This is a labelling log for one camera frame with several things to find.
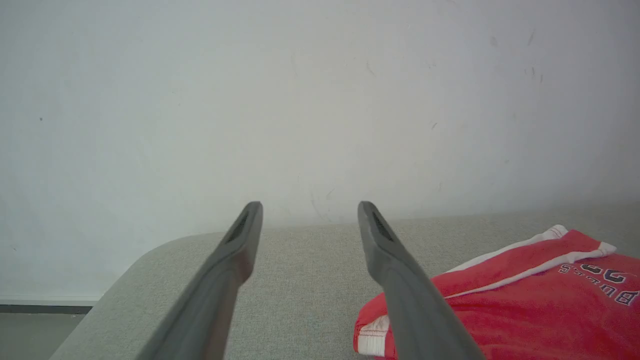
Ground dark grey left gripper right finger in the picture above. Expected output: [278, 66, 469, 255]
[357, 200, 487, 360]

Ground grey fabric sofa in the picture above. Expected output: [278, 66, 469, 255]
[49, 202, 640, 360]

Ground black wall baseboard strip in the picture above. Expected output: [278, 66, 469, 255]
[0, 304, 94, 315]

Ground red white sports shorts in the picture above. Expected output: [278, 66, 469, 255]
[352, 224, 640, 360]

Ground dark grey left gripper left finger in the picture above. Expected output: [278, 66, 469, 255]
[135, 201, 264, 360]

